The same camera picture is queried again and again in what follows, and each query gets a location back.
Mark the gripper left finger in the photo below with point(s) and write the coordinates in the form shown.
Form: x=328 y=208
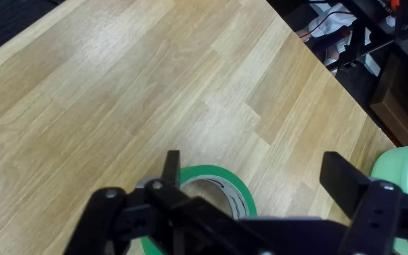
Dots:
x=161 y=205

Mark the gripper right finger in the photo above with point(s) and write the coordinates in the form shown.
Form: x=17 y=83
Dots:
x=374 y=205

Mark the light-green bowl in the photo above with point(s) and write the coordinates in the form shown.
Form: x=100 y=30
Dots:
x=398 y=170

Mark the green tape roll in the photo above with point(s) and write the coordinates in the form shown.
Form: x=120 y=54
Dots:
x=241 y=198

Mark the brown wooden cabinet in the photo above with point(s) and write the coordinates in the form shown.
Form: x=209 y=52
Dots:
x=398 y=102

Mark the black metal stand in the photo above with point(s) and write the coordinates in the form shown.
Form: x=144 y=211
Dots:
x=370 y=39

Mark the white cloth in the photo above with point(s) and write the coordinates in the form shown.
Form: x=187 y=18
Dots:
x=331 y=21

